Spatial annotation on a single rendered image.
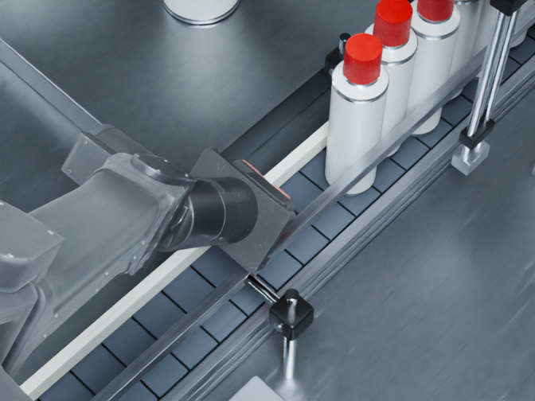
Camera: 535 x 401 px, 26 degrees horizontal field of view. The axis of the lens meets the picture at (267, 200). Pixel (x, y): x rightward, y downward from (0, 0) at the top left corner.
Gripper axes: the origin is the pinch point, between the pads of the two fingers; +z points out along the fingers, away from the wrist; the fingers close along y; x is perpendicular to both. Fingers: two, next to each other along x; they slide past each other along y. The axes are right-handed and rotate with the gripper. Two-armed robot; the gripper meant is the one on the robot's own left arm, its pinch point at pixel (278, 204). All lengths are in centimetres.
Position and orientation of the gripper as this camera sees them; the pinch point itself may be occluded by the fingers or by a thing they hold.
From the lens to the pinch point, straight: 108.4
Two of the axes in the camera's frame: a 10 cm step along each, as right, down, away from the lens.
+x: -5.1, 8.0, 3.1
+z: 4.7, -0.4, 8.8
